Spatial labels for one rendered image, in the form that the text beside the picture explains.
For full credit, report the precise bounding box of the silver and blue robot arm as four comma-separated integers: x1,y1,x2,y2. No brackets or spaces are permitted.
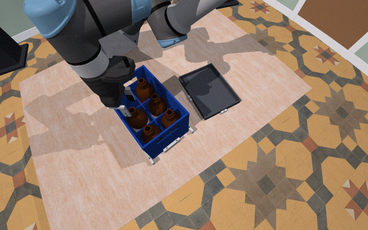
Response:
23,0,227,66

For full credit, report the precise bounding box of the brown glass bottle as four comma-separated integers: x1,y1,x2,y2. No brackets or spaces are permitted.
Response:
141,125,161,144
136,78,155,103
127,107,150,132
161,109,180,135
148,94,168,119

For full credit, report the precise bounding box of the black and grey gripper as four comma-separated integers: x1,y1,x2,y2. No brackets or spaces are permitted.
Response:
68,46,136,117

